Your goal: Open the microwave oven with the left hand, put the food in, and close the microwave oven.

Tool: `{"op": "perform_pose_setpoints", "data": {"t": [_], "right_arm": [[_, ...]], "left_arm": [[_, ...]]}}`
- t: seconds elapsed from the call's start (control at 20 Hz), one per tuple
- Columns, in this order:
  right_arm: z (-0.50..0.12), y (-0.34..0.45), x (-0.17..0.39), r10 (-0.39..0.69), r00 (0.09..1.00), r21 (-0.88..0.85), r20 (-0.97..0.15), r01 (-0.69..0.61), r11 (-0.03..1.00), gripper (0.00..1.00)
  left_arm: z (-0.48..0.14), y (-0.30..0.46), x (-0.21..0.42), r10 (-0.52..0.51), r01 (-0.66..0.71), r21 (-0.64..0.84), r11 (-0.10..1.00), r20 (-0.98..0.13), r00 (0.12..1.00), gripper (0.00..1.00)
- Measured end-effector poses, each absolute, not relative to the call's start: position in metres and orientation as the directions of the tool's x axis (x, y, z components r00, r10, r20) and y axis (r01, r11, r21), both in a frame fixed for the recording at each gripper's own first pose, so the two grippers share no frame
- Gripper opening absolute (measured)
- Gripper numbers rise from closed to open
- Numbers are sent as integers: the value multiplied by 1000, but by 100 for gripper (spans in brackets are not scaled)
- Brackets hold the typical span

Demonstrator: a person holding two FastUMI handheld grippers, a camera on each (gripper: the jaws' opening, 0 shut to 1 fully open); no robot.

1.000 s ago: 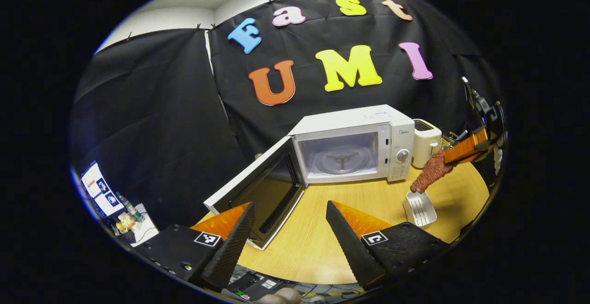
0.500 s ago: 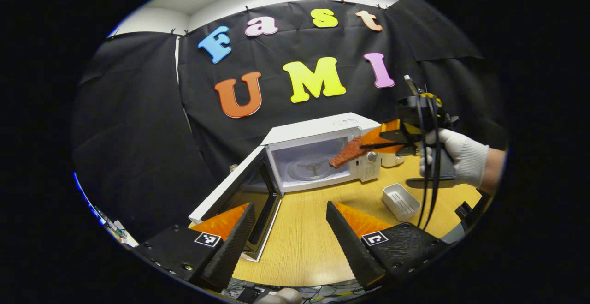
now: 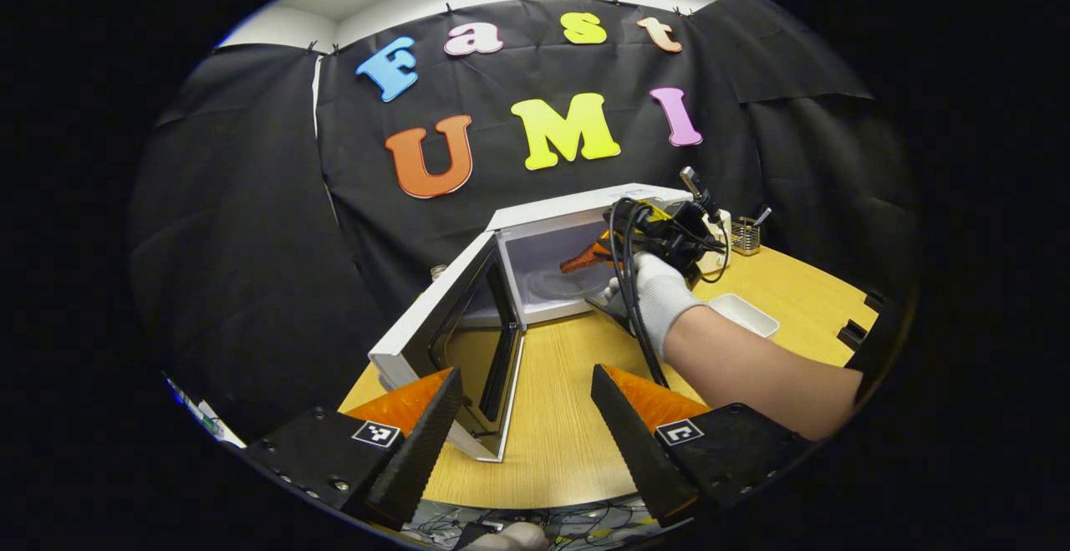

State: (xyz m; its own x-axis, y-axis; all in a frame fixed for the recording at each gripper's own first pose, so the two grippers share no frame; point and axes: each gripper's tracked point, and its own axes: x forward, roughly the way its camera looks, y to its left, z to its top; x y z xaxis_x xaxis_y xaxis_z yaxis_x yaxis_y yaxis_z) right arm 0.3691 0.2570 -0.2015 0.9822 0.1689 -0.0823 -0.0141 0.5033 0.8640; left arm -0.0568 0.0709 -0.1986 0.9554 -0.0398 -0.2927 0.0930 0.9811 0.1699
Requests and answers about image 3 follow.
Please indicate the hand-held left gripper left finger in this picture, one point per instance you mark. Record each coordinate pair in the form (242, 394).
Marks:
(416, 459)

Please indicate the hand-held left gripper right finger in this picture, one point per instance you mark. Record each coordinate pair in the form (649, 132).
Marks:
(644, 459)

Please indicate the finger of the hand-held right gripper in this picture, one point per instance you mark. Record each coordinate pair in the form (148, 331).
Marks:
(603, 248)

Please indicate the white microwave oven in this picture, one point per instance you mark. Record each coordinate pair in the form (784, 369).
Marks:
(435, 342)

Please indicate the white toaster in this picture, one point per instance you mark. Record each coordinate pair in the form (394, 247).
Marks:
(719, 242)

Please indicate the glass turntable plate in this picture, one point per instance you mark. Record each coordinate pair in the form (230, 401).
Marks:
(564, 285)

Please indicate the metal spoon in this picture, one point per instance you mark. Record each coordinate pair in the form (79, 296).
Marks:
(762, 215)

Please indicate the white rectangular tray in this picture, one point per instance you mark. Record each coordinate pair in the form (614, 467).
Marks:
(744, 314)

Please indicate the black table clamp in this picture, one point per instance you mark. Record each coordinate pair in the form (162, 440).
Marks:
(874, 300)
(853, 335)

